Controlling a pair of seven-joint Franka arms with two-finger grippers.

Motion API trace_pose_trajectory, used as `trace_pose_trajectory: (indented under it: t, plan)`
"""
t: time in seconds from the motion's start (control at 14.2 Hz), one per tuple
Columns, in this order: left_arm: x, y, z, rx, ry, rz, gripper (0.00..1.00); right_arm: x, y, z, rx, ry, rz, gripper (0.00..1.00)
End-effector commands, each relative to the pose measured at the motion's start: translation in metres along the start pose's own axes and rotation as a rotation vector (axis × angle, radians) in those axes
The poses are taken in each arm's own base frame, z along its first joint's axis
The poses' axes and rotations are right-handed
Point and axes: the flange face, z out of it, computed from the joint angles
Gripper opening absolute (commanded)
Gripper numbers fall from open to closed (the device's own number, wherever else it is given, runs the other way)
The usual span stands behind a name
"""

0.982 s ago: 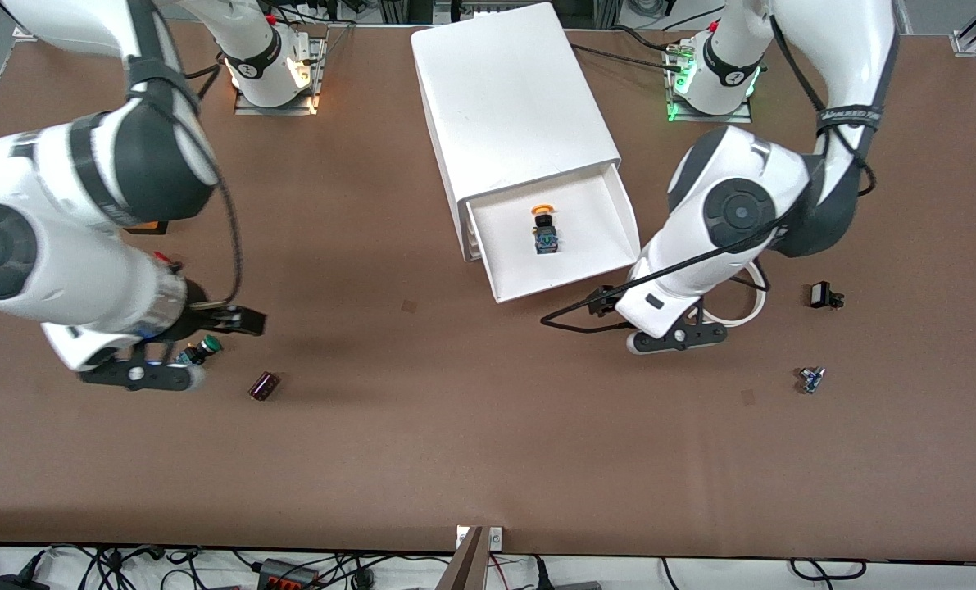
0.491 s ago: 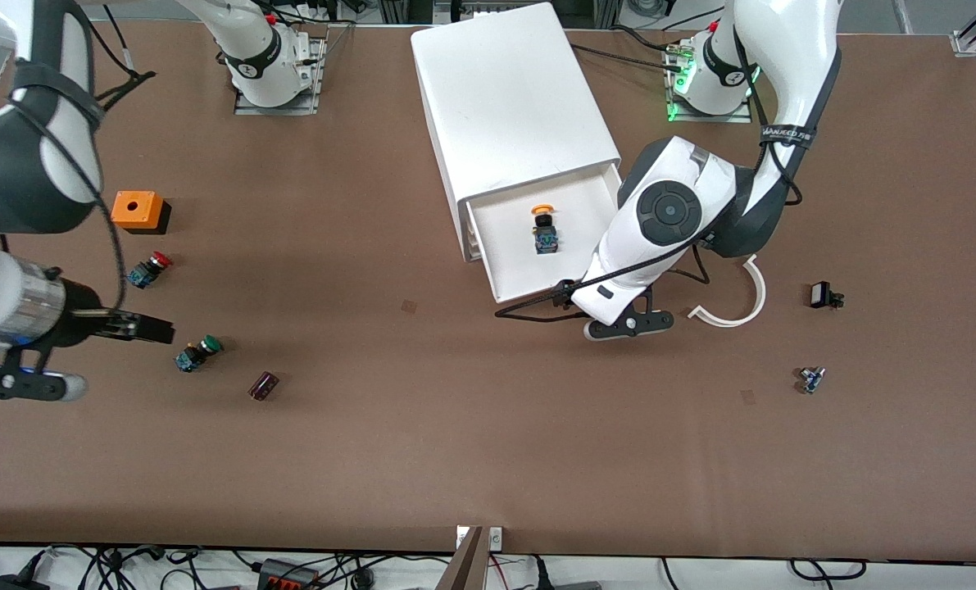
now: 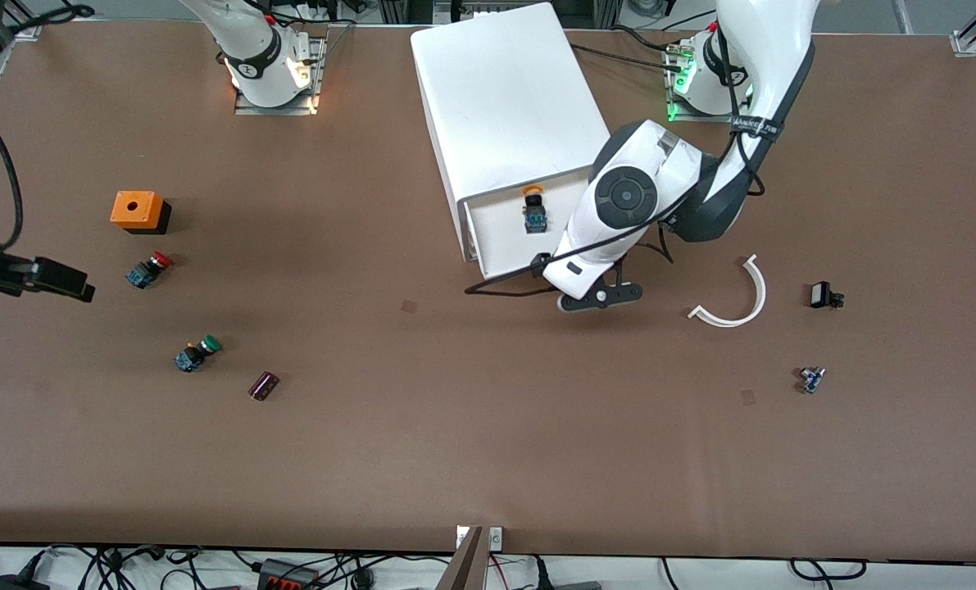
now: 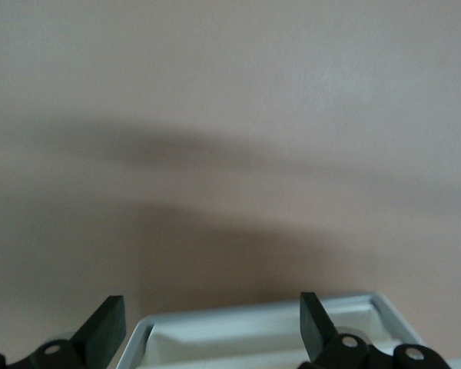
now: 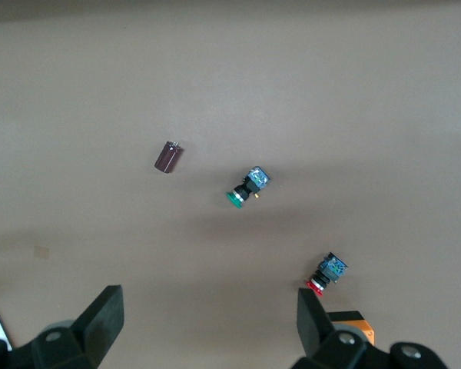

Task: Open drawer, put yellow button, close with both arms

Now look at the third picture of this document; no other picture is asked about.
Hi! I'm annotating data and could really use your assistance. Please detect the brown angled bracket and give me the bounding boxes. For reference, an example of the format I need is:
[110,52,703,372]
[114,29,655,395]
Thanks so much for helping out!
[434,526,487,590]

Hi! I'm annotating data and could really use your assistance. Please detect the yellow push button switch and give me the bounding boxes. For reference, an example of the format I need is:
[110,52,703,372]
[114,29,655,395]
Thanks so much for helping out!
[521,184,548,236]

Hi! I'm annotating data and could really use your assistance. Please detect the orange box with hole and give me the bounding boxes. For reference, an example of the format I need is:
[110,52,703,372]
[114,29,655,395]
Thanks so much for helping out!
[111,190,172,236]

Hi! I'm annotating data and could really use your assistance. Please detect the white mounting plate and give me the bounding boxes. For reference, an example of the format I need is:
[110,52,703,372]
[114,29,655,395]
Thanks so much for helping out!
[456,526,504,551]

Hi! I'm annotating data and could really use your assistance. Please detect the green push button switch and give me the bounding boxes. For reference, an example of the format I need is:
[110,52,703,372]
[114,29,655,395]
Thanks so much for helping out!
[174,334,224,374]

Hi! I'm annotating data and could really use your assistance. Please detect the black orange power strip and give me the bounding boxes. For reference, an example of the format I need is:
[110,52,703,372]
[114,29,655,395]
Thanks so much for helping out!
[257,558,321,590]

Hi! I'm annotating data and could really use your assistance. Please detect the black cable to base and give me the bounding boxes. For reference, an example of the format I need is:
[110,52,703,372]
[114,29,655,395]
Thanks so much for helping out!
[573,25,687,76]

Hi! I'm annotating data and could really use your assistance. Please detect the black looped cable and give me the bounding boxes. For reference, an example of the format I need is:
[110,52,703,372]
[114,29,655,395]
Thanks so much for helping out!
[788,558,868,582]

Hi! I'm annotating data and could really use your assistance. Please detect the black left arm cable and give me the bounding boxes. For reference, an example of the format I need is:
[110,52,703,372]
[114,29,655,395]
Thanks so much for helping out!
[464,29,772,298]

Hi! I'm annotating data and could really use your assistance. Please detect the red push button switch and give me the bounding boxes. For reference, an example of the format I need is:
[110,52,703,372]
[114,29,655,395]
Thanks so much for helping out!
[125,252,173,290]

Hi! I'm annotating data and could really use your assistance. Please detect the white curved plastic part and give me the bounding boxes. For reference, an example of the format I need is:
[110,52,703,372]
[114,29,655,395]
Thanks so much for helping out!
[688,254,768,329]

